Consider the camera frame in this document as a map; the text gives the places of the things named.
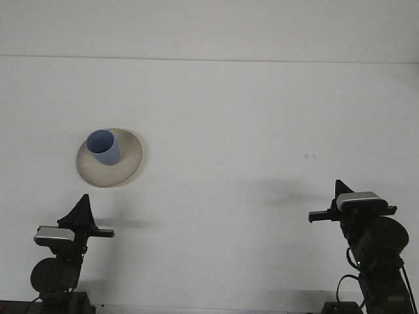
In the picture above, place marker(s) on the pale round plate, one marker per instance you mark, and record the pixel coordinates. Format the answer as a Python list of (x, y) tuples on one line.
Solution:
[(127, 167)]

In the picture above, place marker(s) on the pale blue cup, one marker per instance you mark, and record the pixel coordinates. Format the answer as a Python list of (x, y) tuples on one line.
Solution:
[(104, 148)]

